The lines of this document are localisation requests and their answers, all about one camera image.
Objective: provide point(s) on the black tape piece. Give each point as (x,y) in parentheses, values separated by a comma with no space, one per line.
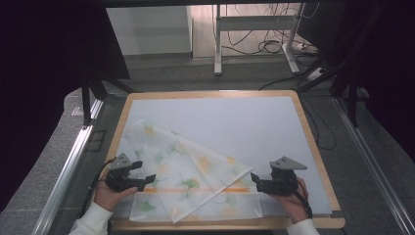
(338,214)

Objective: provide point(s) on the person's right hand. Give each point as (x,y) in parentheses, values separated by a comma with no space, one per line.
(292,205)

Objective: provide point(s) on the person's left hand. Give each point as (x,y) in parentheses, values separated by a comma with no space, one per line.
(109,197)

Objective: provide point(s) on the black curtain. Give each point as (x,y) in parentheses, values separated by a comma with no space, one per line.
(391,65)
(39,65)

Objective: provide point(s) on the white power strip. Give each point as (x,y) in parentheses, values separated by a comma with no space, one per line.
(315,73)

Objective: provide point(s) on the white metal desk frame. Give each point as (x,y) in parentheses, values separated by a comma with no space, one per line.
(254,23)

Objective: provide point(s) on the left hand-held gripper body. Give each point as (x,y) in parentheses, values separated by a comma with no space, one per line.
(119,179)

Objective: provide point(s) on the white leaf-print cloth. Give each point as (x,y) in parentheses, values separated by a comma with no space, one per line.
(182,173)

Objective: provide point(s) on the black metal stand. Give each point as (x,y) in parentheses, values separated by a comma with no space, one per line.
(86,104)
(352,104)

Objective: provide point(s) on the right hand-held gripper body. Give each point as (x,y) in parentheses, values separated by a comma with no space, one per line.
(284,182)

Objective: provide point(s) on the aluminium floor rail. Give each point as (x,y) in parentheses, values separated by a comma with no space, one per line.
(70,156)
(368,156)

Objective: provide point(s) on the black floor plate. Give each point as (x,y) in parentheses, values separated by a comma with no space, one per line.
(97,140)

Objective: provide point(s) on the white table mat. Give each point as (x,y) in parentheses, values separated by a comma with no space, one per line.
(235,127)

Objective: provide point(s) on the small white floor label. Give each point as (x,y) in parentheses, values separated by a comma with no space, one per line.
(77,111)

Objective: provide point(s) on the white cabinet panel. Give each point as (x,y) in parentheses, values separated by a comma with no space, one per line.
(147,29)

